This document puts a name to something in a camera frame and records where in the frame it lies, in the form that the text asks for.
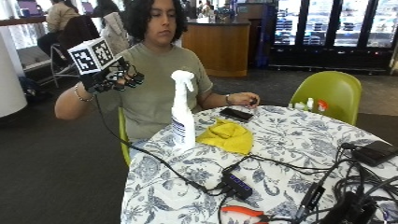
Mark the dark wrist band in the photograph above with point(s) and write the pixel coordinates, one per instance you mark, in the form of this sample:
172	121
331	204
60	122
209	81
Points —
228	100

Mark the black phone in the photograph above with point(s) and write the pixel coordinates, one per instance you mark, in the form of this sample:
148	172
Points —
236	114

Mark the the person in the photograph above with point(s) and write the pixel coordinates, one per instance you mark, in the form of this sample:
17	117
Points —
160	90

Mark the white marker cube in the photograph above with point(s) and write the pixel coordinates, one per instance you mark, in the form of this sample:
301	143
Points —
90	56

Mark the yellow cloth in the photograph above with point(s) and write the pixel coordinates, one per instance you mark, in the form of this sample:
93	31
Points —
226	137

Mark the small white bottle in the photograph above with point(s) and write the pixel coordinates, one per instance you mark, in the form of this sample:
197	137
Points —
310	104

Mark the blue floral tablecloth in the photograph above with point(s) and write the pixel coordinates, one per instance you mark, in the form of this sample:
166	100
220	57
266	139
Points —
286	140

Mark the beige jacket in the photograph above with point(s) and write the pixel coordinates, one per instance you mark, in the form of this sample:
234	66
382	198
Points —
114	32

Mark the red capped small bottle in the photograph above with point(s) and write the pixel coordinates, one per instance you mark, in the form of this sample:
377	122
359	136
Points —
322	105

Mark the white spray bottle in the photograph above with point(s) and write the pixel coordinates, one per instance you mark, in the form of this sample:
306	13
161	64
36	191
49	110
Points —
182	118

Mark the wooden counter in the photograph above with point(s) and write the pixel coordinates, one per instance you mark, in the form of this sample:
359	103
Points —
217	46

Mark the green plastic chair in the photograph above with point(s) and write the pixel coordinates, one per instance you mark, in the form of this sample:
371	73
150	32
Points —
331	91
122	140

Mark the metal chair with dark jacket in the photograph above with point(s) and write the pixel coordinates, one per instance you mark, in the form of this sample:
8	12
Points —
76	34

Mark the dark bag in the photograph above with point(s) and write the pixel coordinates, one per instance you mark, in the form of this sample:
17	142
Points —
33	88

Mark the black usb hub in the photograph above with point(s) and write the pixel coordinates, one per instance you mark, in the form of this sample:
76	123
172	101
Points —
237	186

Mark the glass door display fridge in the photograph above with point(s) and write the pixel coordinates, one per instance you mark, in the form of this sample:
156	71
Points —
331	34

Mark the white round pillar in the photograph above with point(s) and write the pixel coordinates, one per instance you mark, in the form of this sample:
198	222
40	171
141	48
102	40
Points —
9	81

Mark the black flat box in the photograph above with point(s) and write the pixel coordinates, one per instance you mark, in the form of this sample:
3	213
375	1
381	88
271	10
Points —
374	153

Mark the black device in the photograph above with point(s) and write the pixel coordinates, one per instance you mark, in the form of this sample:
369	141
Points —
347	211

